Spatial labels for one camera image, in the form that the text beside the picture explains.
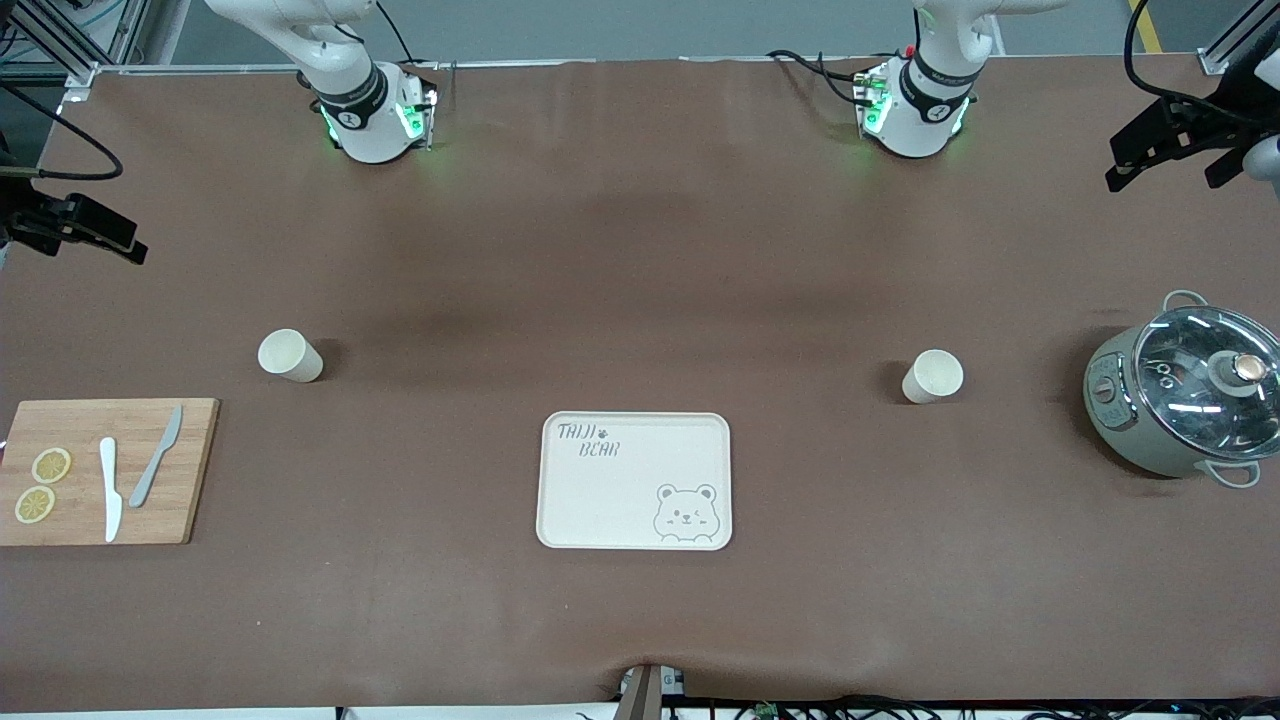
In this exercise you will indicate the white plastic knife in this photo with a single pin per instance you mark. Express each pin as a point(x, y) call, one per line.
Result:
point(109, 490)

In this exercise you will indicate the glass pot lid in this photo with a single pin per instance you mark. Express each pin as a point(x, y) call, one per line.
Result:
point(1190, 370)

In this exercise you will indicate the white plastic cup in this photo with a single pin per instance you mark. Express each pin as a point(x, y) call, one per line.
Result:
point(290, 357)
point(932, 377)

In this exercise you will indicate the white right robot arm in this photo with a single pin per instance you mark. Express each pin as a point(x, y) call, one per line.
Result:
point(370, 130)

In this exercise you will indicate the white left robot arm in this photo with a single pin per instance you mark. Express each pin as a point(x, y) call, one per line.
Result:
point(915, 125)

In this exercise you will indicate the aluminium frame profile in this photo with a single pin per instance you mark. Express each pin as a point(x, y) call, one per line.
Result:
point(70, 55)
point(1225, 45)

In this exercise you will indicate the grey-green electric cooking pot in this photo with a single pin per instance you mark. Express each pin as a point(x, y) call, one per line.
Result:
point(1120, 420)

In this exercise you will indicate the grey plastic knife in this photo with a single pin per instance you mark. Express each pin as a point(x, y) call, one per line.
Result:
point(150, 470)

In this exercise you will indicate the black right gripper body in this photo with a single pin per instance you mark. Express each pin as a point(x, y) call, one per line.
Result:
point(22, 218)

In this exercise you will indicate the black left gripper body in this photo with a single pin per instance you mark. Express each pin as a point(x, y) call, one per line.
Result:
point(1226, 108)

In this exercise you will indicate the bamboo cutting board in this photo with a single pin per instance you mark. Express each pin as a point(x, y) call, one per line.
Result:
point(80, 425)

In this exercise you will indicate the metal bracket at table edge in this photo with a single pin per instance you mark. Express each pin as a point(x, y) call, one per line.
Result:
point(645, 695)

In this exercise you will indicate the brown table cover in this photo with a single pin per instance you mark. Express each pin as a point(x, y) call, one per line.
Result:
point(640, 250)

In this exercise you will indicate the cream bear print tray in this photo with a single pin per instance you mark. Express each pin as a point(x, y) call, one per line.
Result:
point(620, 500)

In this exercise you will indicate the yellow lemon slice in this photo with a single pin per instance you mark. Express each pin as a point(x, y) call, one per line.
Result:
point(35, 504)
point(51, 465)

